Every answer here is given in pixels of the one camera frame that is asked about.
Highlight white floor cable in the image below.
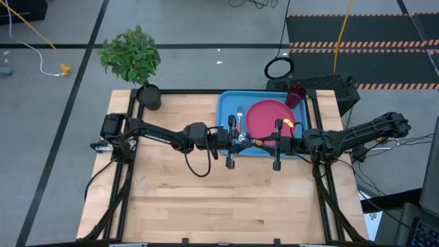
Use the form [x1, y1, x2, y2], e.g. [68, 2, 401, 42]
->
[5, 0, 64, 77]

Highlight black box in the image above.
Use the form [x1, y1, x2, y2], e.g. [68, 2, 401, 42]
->
[0, 0, 48, 25]

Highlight grey monitor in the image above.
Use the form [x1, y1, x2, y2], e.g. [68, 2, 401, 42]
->
[418, 116, 439, 217]

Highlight black power adapter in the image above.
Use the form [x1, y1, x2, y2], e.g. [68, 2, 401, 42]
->
[351, 145, 368, 164]

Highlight red round plate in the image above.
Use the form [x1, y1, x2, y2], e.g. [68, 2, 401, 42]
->
[246, 99, 298, 147]

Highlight black perforated crate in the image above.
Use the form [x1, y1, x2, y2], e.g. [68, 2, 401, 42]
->
[265, 74, 361, 117]

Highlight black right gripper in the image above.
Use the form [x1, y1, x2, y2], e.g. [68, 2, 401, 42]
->
[257, 118, 311, 172]

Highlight tangled black cables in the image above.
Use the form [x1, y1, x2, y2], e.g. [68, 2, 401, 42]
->
[228, 0, 279, 10]

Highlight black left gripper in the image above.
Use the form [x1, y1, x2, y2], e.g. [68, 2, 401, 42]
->
[205, 115, 258, 170]

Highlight black keyboard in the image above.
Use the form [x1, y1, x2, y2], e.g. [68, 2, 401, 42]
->
[394, 202, 439, 247]

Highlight black hazard striped mat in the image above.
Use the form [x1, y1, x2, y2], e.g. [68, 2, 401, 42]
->
[286, 12, 439, 91]

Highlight long yellow floor cable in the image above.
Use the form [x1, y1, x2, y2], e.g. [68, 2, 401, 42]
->
[333, 0, 355, 73]

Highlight fork with red handle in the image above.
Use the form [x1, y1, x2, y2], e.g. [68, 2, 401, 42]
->
[236, 105, 244, 133]

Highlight black base cable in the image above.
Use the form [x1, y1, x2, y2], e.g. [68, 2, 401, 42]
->
[84, 159, 116, 203]

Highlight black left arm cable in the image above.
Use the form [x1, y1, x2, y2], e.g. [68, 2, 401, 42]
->
[184, 128, 213, 178]

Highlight spoon with orange handle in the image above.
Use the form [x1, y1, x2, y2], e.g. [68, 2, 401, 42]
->
[238, 132, 275, 148]

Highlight black plant pot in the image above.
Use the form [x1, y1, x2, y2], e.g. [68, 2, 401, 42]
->
[136, 84, 162, 111]

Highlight thin yellow floor cable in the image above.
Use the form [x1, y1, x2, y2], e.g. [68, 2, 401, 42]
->
[0, 0, 66, 66]

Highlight dark red cup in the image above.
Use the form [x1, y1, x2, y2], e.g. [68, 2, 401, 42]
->
[285, 84, 308, 110]

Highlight white printed sheet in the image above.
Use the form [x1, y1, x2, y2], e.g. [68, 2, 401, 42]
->
[358, 190, 383, 241]

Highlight green leafy plant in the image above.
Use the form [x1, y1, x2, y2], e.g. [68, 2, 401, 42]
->
[95, 24, 162, 86]

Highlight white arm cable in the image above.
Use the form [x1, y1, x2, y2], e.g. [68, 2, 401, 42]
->
[368, 145, 399, 152]

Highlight blue plastic tray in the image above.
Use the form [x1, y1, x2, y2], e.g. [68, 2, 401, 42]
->
[215, 90, 309, 158]

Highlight coiled black cable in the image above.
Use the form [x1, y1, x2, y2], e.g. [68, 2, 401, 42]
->
[263, 0, 295, 80]

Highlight black metal table frame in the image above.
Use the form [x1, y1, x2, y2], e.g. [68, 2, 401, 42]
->
[77, 88, 370, 247]

